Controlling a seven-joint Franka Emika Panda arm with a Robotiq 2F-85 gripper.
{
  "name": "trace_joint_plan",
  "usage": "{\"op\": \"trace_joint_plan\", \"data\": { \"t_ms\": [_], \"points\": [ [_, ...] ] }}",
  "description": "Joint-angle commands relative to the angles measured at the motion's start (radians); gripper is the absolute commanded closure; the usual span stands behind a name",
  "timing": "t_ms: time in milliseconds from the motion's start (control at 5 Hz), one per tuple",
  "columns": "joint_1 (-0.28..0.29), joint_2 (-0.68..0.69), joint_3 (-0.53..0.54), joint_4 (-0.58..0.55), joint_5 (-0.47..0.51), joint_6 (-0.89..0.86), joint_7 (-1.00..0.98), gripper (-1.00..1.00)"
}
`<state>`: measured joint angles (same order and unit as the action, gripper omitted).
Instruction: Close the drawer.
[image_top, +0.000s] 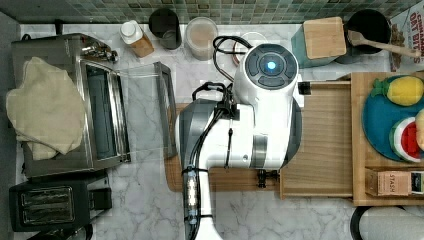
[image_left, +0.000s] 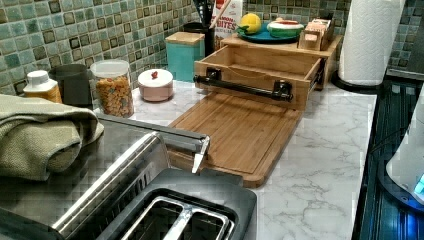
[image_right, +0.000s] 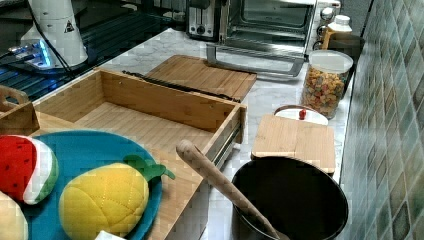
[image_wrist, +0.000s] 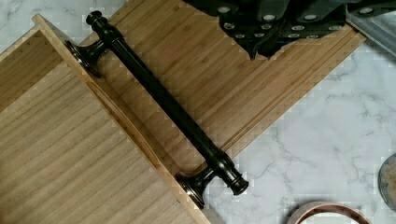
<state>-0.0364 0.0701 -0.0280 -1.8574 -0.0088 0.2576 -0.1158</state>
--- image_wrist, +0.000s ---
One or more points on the grey metal tray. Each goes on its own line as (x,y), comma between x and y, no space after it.
(379,29)

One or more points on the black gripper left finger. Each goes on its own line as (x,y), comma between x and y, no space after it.
(247,22)

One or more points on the bamboo cutting board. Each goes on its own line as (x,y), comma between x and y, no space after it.
(232,98)

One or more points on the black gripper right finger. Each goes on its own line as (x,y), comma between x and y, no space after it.
(289,20)

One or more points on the round grey plate edge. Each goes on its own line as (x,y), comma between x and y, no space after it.
(386,182)

